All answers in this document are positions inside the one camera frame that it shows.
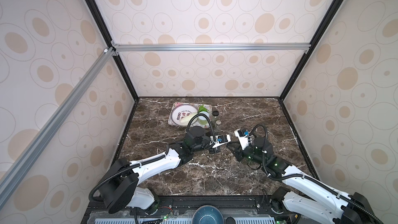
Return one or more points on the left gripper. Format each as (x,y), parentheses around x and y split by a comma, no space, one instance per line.
(213,151)

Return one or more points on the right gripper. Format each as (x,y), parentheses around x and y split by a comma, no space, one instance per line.
(238,151)

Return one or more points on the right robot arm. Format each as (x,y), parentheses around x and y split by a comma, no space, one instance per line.
(301,193)

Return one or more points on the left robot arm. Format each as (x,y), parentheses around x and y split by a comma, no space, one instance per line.
(118,188)

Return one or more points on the small clear glass bottle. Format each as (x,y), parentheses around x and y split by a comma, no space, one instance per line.
(218,125)

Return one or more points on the dark lid spice jar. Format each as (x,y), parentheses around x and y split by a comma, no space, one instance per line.
(215,115)

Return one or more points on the pale green cabbage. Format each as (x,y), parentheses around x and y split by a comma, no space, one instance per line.
(187,118)

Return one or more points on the green leafy vegetable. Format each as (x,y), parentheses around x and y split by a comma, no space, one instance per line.
(202,108)

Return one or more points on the floral rectangular tray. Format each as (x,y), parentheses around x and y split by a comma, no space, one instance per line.
(209,107)

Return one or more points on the white plate with red text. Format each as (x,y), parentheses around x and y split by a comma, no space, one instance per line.
(180,111)

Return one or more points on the blue bowl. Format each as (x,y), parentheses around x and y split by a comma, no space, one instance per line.
(207,214)

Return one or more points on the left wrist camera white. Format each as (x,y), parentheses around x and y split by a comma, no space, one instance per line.
(222,139)

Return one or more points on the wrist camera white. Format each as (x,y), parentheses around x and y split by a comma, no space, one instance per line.
(222,139)
(243,136)

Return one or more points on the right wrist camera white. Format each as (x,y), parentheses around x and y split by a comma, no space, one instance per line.
(243,136)

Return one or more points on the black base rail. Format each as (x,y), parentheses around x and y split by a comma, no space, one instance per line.
(173,209)

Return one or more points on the horizontal aluminium rail back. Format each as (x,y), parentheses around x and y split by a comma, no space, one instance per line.
(211,47)

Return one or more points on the black vertical frame post right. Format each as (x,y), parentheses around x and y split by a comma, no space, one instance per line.
(324,24)

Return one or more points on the black vertical frame post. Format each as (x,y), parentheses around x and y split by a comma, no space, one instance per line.
(324,24)
(103,29)

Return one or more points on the aluminium rail left wall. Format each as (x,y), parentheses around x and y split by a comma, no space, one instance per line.
(30,155)

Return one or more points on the black vertical frame post left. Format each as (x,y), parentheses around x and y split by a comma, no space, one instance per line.
(103,29)

